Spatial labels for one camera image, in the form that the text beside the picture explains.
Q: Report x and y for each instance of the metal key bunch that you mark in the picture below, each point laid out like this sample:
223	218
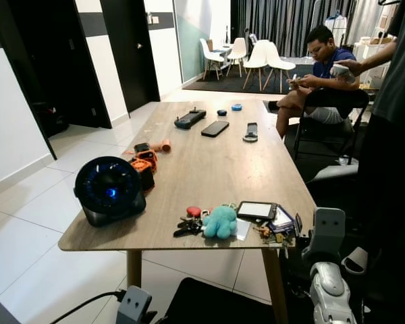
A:
270	234

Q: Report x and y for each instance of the white handheld device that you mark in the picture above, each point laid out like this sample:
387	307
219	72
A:
339	69

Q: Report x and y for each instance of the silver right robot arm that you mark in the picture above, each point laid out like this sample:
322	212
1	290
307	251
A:
332	297

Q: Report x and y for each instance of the keys with red tag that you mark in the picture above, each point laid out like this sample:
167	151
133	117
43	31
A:
189	221

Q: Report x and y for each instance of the black bag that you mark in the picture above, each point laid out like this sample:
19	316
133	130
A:
50	118

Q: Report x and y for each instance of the black door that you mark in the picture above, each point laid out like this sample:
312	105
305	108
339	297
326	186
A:
128	47
37	61

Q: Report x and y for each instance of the orange and black tool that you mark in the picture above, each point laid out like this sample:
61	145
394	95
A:
145	162

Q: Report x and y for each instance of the small orange cylinder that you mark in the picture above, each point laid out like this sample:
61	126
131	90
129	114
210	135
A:
165	144

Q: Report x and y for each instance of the long black electronic device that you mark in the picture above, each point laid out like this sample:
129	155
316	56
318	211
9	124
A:
190	119

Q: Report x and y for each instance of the light wooden table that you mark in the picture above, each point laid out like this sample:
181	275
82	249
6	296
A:
209	169

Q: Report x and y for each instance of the black smartphone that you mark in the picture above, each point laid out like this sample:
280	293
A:
214	128

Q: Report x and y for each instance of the small black puck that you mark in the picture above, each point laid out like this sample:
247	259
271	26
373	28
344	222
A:
221	112

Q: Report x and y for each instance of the teal plush octopus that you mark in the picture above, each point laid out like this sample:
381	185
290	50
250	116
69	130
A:
220	221

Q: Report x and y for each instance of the white dining chair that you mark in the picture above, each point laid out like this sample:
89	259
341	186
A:
257	56
277	61
238	48
208	52

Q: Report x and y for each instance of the dark floor rug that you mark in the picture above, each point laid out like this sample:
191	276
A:
223	85

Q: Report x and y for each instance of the small blue disc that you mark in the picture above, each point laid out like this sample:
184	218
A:
236	106

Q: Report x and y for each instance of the clear plastic card sleeve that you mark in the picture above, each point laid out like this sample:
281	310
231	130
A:
241	229

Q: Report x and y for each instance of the black framed card holder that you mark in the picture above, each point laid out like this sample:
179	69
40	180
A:
256	210

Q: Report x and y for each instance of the grey striped curtain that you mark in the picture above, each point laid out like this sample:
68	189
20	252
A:
283	20

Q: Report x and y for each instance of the grey chair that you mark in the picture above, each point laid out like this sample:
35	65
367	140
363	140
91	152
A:
337	173

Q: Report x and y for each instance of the seated person in blue shirt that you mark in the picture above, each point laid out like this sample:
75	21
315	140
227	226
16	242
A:
327	67

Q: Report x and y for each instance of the black folding chair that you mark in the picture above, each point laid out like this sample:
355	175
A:
337	100

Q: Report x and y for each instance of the white shelf unit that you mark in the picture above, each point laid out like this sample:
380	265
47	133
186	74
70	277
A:
374	50

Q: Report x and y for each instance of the standing person in black shirt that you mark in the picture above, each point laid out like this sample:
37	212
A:
391	135

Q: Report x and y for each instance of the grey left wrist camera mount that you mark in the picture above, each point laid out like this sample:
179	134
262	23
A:
135	305

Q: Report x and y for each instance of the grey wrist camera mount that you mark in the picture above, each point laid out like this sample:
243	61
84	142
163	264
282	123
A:
329	233
135	305

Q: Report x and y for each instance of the small white wall socket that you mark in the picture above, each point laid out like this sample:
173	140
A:
152	19

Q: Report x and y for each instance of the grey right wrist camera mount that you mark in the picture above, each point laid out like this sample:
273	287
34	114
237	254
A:
329	233

